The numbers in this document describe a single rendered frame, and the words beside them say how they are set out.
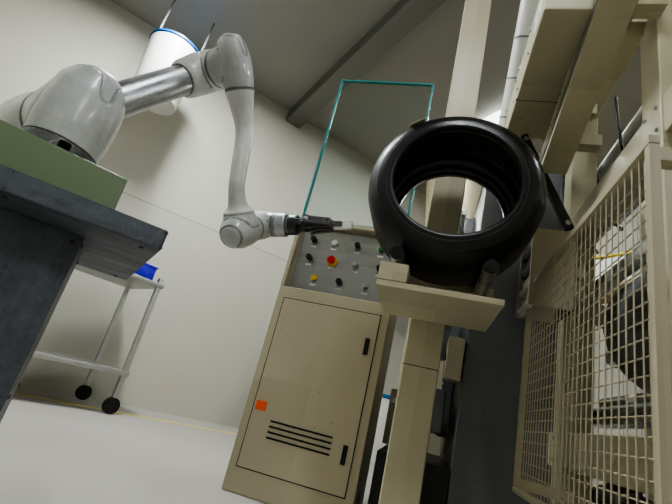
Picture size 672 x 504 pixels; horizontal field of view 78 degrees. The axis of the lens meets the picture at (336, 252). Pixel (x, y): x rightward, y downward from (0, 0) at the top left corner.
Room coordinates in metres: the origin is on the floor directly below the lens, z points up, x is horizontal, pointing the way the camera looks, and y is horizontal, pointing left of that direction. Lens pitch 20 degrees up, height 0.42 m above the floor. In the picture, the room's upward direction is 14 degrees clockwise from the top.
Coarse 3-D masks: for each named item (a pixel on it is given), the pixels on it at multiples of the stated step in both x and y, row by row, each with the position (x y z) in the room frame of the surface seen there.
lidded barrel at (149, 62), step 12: (156, 36) 2.95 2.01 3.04; (168, 36) 2.93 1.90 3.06; (180, 36) 2.95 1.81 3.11; (156, 48) 2.95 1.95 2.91; (168, 48) 2.95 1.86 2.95; (180, 48) 2.98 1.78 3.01; (192, 48) 3.04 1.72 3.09; (144, 60) 2.98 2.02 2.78; (156, 60) 2.95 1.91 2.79; (168, 60) 2.97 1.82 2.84; (144, 72) 2.96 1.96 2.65; (156, 108) 3.28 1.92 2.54; (168, 108) 3.23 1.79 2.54
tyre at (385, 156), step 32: (416, 128) 1.19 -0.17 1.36; (448, 128) 1.16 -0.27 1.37; (480, 128) 1.13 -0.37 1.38; (384, 160) 1.21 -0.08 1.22; (416, 160) 1.41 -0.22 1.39; (448, 160) 1.41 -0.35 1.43; (480, 160) 1.36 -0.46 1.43; (512, 160) 1.24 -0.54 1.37; (384, 192) 1.20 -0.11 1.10; (512, 192) 1.34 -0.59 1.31; (544, 192) 1.10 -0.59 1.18; (384, 224) 1.22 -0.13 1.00; (416, 224) 1.17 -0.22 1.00; (512, 224) 1.10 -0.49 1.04; (416, 256) 1.21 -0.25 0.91; (448, 256) 1.16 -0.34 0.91; (480, 256) 1.14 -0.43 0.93; (512, 256) 1.18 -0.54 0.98
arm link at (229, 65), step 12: (228, 36) 1.08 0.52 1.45; (240, 36) 1.10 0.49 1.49; (216, 48) 1.12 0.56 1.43; (228, 48) 1.09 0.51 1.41; (240, 48) 1.10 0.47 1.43; (216, 60) 1.13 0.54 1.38; (228, 60) 1.11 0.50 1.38; (240, 60) 1.11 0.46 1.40; (216, 72) 1.15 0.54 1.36; (228, 72) 1.13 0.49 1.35; (240, 72) 1.13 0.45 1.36; (252, 72) 1.16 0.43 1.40; (216, 84) 1.20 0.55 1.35; (228, 84) 1.16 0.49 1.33; (240, 84) 1.15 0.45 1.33; (252, 84) 1.17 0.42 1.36
